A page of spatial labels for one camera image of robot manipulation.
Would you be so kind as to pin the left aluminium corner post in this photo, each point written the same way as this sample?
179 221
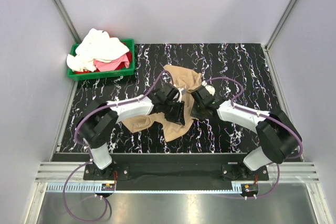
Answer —
67 20

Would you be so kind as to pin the white t-shirt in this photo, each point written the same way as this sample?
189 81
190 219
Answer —
97 45

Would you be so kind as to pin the beige t-shirt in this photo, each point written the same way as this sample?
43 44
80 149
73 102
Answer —
182 78

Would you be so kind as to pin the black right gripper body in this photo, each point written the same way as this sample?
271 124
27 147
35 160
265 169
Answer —
197 112

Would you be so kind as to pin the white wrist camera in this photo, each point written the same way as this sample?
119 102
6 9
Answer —
178 97
207 89

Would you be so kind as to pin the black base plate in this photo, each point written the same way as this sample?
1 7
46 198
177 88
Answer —
175 172

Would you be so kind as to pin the aluminium corner post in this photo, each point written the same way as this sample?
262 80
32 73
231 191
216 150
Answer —
289 8
67 20

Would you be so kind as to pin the white slotted cable duct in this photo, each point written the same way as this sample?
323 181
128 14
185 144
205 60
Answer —
95 187

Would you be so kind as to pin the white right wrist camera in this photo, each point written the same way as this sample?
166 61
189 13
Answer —
207 89

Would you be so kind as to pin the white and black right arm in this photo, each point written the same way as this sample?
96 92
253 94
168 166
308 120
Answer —
278 137

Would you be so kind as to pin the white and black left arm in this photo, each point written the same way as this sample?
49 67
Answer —
100 118

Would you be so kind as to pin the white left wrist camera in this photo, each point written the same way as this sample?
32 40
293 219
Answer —
178 97

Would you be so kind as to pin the right aluminium corner post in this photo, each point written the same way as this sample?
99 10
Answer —
289 8

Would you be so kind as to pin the green plastic bin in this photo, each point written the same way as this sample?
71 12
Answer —
129 42

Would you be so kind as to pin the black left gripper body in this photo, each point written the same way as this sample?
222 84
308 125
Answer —
172 110

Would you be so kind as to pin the pink t-shirt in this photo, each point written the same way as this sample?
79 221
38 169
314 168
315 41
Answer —
116 64

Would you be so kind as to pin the aluminium rail frame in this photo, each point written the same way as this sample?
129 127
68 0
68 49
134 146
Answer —
299 173

